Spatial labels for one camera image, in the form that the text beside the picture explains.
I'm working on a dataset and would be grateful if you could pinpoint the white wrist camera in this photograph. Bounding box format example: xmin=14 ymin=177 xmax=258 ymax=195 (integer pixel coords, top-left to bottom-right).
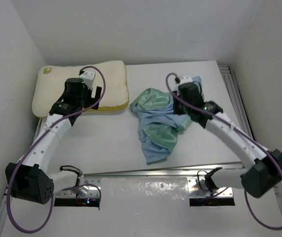
xmin=79 ymin=70 xmax=96 ymax=89
xmin=178 ymin=76 xmax=193 ymax=85

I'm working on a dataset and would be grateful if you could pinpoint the blue green pillowcase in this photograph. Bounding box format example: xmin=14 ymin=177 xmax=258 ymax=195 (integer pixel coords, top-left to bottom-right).
xmin=130 ymin=88 xmax=192 ymax=165

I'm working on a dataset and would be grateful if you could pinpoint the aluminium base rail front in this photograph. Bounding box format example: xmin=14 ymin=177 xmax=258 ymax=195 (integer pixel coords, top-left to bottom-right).
xmin=54 ymin=167 xmax=245 ymax=198

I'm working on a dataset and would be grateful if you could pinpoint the cream yellow pillow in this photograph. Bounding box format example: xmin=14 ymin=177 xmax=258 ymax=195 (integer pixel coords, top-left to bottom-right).
xmin=32 ymin=60 xmax=129 ymax=118

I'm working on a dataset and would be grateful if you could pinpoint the aluminium frame rail right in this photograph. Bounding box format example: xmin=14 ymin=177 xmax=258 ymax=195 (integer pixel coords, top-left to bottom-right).
xmin=218 ymin=65 xmax=255 ymax=139

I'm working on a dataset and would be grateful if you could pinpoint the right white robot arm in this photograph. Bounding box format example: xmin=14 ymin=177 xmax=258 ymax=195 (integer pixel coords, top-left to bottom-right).
xmin=174 ymin=82 xmax=282 ymax=198

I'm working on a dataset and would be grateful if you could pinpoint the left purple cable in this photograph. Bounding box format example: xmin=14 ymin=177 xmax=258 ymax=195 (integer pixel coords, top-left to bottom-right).
xmin=6 ymin=65 xmax=107 ymax=234

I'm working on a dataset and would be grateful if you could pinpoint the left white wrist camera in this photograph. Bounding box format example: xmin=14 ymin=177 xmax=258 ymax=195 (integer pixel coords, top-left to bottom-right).
xmin=79 ymin=70 xmax=96 ymax=89

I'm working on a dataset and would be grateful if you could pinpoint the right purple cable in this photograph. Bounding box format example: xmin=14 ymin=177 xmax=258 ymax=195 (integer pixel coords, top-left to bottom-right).
xmin=165 ymin=73 xmax=282 ymax=230

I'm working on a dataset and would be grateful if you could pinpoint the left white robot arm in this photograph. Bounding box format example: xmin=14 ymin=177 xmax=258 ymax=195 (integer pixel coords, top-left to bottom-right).
xmin=5 ymin=72 xmax=102 ymax=204

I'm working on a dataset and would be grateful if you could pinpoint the purple cable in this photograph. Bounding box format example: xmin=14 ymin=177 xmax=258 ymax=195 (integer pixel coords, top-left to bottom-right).
xmin=6 ymin=65 xmax=107 ymax=234
xmin=165 ymin=73 xmax=282 ymax=230

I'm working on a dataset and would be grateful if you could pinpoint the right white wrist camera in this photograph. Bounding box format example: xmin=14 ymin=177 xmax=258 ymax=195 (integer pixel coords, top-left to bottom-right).
xmin=178 ymin=76 xmax=193 ymax=85

